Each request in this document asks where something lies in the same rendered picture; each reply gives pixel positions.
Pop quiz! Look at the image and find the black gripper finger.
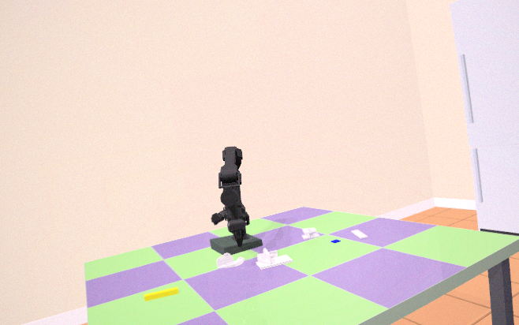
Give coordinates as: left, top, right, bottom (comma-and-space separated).
229, 228, 245, 247

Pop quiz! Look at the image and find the white flat bar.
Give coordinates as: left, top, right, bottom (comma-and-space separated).
351, 230, 368, 239

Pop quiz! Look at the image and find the yellow flat bar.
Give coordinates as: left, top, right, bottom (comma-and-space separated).
144, 288, 179, 301

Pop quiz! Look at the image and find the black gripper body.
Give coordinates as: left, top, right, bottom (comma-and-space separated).
225, 201, 245, 231

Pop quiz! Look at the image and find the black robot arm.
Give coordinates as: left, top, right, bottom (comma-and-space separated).
211, 146, 250, 226

